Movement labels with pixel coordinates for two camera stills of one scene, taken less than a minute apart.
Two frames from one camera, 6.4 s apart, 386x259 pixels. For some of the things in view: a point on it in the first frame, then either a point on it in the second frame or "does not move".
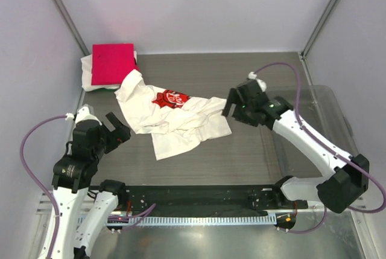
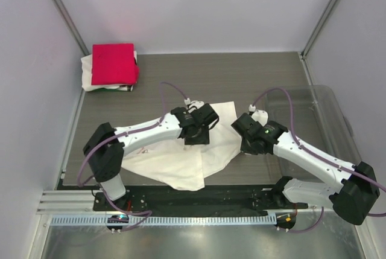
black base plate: (210, 200) does not move
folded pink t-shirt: (111, 63) does not move
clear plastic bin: (322, 118) does not move
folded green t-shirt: (103, 89) does not move
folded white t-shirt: (87, 83) does not move
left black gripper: (119, 135) -> (202, 139)
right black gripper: (234, 97) -> (246, 149)
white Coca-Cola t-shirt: (178, 123) -> (173, 163)
